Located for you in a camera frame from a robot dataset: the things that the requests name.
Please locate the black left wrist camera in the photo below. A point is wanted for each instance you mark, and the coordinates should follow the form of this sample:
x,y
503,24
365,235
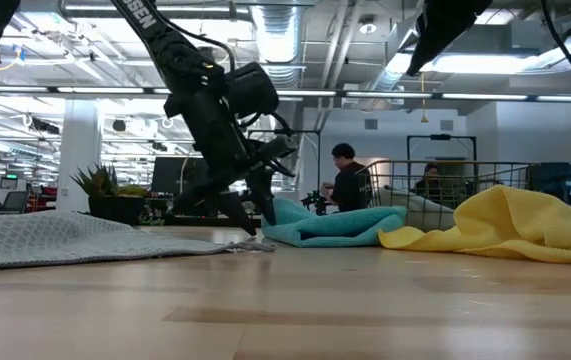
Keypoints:
x,y
252,90

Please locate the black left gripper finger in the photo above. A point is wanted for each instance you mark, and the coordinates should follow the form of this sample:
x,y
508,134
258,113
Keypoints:
x,y
237,212
264,195

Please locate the grey office chair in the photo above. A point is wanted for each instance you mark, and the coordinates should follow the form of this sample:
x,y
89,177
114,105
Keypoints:
x,y
15,201

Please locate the yellow microfiber towel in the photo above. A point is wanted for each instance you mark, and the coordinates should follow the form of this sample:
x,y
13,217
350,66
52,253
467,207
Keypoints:
x,y
515,225

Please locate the bright blue microfiber towel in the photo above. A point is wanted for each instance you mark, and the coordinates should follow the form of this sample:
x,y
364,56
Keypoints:
x,y
335,227

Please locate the grey waffle-weave towel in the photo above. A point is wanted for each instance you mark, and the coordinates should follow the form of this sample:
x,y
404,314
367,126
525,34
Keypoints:
x,y
65,240

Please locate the potted green plant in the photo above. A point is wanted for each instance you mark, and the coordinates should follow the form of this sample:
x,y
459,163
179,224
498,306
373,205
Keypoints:
x,y
110,200

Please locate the small black background robot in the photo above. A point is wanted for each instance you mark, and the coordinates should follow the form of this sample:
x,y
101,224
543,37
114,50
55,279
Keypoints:
x,y
315,202

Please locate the black computer monitor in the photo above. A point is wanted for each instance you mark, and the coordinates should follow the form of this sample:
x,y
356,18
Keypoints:
x,y
175,175

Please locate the dark equipment rack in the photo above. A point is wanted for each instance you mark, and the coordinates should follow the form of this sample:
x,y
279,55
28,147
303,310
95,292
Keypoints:
x,y
560,180

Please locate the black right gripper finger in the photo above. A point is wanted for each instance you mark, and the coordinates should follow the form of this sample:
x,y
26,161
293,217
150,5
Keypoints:
x,y
430,45

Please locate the person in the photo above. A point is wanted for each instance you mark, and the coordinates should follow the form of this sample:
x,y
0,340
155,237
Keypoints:
x,y
430,182
350,185

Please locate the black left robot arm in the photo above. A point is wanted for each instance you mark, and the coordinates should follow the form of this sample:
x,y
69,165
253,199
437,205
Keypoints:
x,y
165,40

